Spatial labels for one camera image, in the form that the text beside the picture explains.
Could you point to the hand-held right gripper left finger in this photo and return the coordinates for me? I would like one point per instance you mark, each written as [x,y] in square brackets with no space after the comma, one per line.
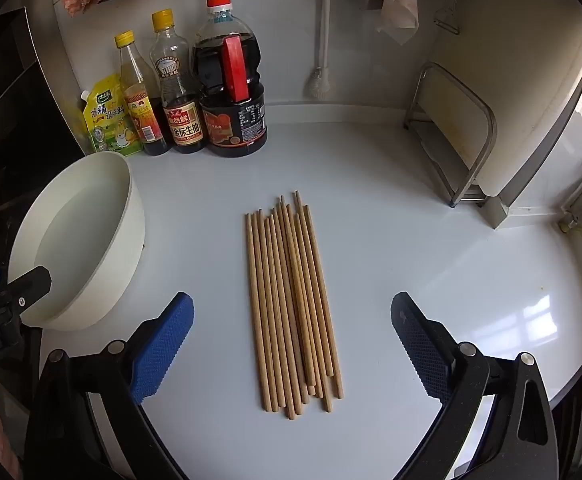
[163,350]

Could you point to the white bowl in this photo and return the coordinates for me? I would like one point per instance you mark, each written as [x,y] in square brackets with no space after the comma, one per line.
[86,240]

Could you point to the yellow seasoning pouch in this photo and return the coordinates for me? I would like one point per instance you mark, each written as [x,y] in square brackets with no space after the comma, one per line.
[111,120]

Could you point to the metal cutting board rack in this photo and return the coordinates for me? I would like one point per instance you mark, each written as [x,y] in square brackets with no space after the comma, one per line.
[489,135]

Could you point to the pile of wooden chopsticks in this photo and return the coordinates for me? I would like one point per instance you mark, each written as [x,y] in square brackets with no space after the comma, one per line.
[291,310]

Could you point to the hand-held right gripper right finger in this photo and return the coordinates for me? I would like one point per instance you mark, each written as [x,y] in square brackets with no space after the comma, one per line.
[418,347]

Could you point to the black range hood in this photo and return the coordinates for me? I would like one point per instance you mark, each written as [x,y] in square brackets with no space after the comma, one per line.
[16,110]

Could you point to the beige hanging rag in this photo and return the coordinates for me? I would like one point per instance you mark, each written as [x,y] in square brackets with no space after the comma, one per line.
[396,5]

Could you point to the cream cutting board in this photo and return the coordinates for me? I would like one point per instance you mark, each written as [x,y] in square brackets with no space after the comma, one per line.
[531,110]

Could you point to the slim yellow-cap vinegar bottle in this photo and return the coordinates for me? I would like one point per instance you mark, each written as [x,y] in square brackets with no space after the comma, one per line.
[143,115]

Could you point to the hanging peeler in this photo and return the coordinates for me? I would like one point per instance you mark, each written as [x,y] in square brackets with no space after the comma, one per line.
[448,17]

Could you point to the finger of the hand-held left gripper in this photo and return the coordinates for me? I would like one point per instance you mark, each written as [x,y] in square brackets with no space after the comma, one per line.
[31,281]

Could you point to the white hanging dish brush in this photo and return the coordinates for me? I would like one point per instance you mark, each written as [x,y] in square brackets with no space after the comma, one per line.
[321,80]

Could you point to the yellow-cap soy sauce bottle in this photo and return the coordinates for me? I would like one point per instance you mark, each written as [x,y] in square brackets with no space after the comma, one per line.
[186,125]

